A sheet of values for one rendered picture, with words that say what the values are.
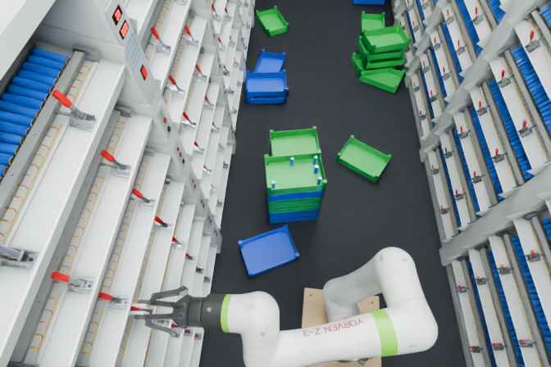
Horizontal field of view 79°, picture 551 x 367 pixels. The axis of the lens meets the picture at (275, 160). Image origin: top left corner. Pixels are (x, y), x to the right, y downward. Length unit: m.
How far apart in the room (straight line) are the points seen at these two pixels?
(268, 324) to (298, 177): 1.02
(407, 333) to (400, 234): 1.21
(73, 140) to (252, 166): 1.68
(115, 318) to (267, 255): 1.21
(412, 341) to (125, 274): 0.77
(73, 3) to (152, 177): 0.52
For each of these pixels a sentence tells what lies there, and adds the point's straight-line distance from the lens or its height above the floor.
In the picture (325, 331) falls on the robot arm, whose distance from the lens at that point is 1.02.
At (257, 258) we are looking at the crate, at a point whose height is 0.00.
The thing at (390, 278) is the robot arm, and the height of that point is 0.95.
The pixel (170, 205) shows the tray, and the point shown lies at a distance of 1.25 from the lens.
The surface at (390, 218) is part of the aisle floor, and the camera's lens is 2.24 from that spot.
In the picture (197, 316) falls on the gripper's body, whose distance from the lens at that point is 0.97.
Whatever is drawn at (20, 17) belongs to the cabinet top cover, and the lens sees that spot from 0.62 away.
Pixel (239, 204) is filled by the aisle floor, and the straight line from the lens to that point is 2.18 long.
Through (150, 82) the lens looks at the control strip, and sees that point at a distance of 0.97.
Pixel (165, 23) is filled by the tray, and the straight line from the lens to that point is 1.25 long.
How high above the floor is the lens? 1.96
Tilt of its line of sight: 58 degrees down
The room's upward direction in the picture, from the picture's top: 1 degrees counter-clockwise
